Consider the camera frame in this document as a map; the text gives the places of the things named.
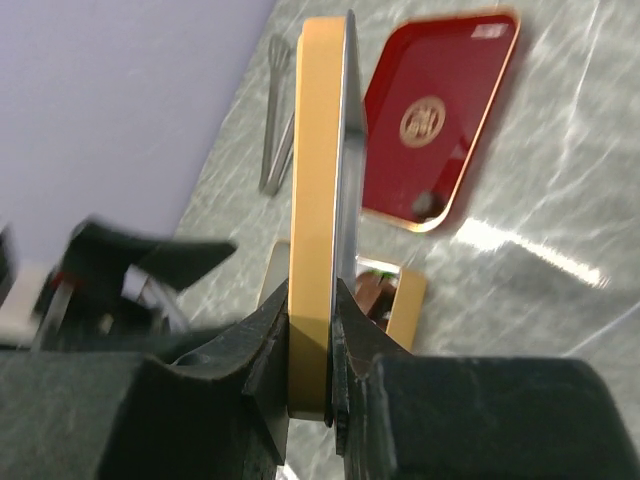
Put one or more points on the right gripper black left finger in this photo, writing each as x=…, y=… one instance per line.
x=219, y=412

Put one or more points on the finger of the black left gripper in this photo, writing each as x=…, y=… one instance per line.
x=98, y=256

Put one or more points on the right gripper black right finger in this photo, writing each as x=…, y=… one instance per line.
x=401, y=416

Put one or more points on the dark chocolate piece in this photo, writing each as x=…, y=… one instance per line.
x=375, y=293

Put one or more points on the metal serving tongs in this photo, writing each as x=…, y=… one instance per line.
x=277, y=148

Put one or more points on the silver tin lid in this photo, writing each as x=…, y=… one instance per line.
x=328, y=169

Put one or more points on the gold tin box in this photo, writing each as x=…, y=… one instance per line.
x=408, y=302

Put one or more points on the red rectangular tray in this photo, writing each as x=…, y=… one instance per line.
x=427, y=105

